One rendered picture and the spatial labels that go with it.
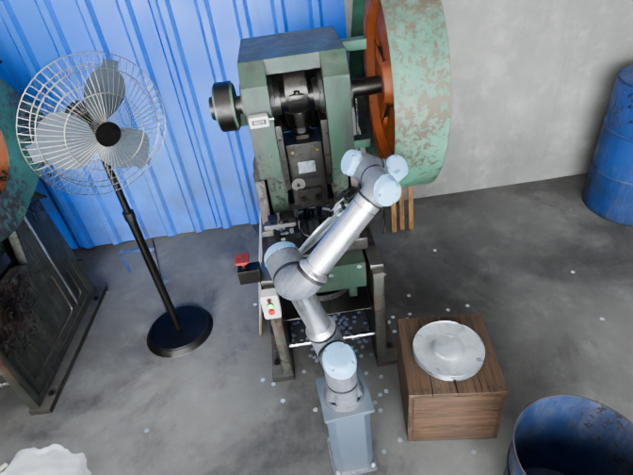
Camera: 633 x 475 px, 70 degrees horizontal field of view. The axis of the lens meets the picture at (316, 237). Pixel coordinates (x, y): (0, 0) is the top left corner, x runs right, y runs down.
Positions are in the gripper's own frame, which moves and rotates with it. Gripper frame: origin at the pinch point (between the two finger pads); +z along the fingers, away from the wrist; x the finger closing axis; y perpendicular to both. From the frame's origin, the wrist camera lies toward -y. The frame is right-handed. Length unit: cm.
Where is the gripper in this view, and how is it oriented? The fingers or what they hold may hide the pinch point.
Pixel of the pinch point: (338, 211)
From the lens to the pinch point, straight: 161.4
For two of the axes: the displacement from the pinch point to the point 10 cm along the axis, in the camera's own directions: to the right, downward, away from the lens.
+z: -5.1, 3.8, 7.8
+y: -5.5, 5.5, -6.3
